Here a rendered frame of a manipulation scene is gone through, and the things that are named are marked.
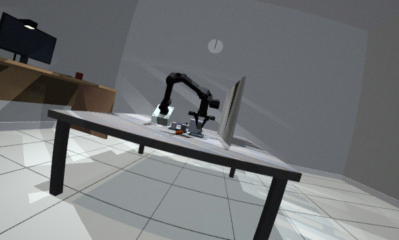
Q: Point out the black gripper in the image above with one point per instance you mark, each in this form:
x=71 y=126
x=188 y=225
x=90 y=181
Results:
x=202 y=111

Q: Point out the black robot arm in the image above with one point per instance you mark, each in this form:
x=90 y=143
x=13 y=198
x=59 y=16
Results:
x=202 y=92

